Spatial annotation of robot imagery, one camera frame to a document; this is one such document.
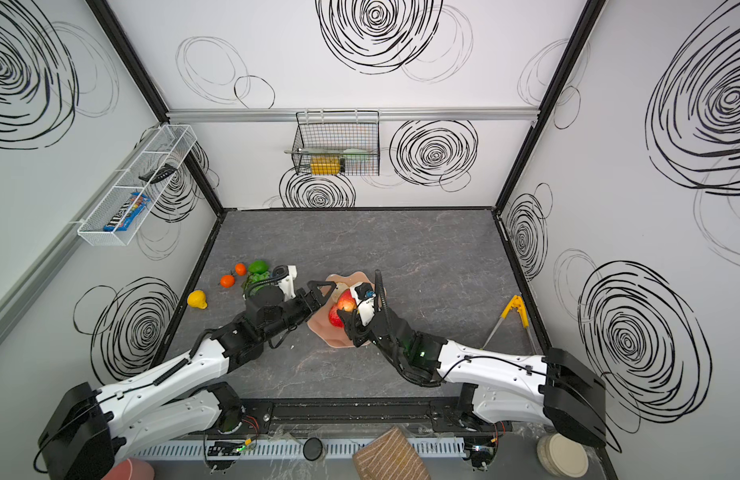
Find white slotted cable duct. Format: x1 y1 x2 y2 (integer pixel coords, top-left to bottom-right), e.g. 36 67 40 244
132 437 466 462

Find green fake lime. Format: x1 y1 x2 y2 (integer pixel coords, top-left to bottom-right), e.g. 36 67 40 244
247 260 270 275

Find red fake apple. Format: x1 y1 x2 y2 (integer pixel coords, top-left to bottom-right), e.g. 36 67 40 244
328 304 344 329

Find striped brown cloth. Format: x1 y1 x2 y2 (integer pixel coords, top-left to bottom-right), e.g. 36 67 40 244
352 427 431 480

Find yellow fake pear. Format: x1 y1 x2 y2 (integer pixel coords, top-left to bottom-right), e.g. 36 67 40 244
187 290 208 310

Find yellow handled tongs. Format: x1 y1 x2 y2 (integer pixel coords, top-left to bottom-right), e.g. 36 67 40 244
482 294 539 355

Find pink cup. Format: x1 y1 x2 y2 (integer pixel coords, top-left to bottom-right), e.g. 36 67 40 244
103 458 155 480

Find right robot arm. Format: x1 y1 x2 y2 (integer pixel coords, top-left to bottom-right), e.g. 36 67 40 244
335 282 607 448

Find red fake strawberry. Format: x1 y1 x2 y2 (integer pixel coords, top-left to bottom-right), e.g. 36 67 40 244
336 289 357 312

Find white wire wall shelf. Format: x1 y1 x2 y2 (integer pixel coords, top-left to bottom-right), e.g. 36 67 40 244
77 124 198 247

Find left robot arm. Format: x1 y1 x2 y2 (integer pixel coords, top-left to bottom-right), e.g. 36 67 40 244
33 265 337 479

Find blue candy packet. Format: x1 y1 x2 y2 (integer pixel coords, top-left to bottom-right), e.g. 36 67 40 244
103 192 151 232

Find yellow sponge in basket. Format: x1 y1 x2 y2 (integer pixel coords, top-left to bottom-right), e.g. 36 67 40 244
310 155 343 176

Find black remote control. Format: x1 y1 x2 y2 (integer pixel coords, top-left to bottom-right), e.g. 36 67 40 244
139 163 177 185

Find green fake grapes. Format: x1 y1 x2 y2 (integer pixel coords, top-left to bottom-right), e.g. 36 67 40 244
243 271 271 297

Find green item in basket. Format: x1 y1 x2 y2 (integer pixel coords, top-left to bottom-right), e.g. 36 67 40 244
289 148 373 158

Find pink wavy fruit bowl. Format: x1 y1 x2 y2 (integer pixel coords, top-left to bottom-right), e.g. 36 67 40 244
307 271 369 349

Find black wire wall basket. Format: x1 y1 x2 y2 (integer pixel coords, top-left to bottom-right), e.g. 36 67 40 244
285 109 381 176

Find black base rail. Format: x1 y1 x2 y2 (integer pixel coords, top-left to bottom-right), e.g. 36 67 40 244
241 397 493 433

